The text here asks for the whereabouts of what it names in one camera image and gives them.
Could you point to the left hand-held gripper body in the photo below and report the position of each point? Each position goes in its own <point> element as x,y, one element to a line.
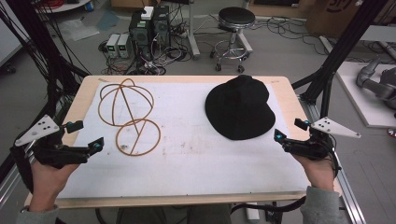
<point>37,130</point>

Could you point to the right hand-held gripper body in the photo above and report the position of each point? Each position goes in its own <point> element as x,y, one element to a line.
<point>333,127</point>

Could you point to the black metal frame post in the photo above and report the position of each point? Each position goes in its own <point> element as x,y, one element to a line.
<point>40,53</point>
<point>339,49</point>

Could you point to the clear plastic sheet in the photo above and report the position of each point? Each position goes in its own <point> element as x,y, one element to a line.
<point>79,29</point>

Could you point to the person's left hand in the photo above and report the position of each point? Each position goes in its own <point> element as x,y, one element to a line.
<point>46,182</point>

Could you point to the white table mat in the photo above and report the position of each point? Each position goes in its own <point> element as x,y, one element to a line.
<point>190,155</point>

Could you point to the aluminium rail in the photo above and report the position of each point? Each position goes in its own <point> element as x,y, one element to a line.
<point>348,193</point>

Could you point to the black round stool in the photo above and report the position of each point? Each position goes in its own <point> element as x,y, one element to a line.
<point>236,17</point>

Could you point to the white power strip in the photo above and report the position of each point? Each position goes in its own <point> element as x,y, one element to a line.
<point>252,213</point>

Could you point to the grey metal table leg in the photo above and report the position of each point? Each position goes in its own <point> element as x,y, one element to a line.
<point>193,37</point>

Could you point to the cardboard box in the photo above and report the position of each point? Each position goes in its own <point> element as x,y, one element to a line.
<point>330,15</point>

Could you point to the person's right hand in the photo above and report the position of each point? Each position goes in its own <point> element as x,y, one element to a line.
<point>318,172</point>

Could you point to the black hat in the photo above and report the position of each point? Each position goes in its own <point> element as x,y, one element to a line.
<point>239,107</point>

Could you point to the black computer tower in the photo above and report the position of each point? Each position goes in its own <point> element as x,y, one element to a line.
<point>141,35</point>
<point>161,26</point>

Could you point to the grey power supply unit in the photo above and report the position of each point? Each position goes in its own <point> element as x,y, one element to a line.
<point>112,45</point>
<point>124,46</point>

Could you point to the white floor board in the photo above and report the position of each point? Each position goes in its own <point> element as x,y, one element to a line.
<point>361,102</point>

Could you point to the white box on computer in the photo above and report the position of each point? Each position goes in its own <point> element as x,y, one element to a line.
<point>147,13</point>

